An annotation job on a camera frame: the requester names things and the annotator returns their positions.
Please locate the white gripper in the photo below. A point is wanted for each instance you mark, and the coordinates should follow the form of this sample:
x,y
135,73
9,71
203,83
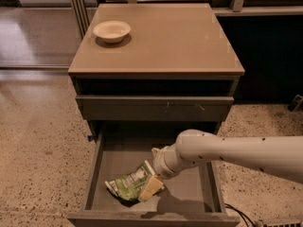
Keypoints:
x,y
160,165

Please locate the green jalapeno chip bag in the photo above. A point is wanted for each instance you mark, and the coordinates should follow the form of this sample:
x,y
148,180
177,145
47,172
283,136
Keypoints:
x,y
128,187

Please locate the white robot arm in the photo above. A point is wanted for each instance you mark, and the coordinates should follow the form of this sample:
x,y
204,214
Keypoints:
x,y
280,156

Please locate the open grey middle drawer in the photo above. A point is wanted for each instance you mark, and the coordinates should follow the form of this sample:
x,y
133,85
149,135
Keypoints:
x,y
192,199

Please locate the closed grey top drawer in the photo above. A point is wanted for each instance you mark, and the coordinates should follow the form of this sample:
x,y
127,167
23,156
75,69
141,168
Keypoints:
x,y
155,108

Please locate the grey drawer cabinet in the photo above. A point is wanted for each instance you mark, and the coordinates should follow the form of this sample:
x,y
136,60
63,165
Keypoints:
x,y
172,50

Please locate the floor vent grille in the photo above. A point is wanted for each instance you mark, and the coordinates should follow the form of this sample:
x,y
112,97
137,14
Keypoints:
x,y
270,222

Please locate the white bowl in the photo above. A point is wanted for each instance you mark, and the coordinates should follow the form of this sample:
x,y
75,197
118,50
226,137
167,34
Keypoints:
x,y
112,32

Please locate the small dark floor object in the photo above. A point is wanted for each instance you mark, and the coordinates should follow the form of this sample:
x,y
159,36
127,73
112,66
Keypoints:
x,y
296,103

